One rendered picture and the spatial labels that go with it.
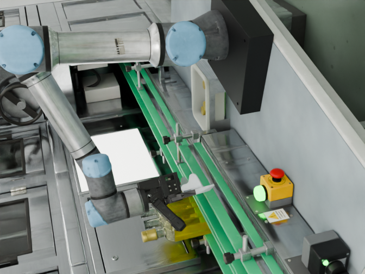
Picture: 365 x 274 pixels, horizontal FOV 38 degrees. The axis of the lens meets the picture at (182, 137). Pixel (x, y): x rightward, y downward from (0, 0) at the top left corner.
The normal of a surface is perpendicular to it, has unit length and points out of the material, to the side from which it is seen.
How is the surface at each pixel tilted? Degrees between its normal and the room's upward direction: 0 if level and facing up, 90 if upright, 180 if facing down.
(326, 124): 0
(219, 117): 90
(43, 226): 90
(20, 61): 83
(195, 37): 98
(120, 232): 90
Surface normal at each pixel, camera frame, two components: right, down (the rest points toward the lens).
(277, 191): 0.29, 0.49
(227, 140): -0.04, -0.85
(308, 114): -0.96, 0.18
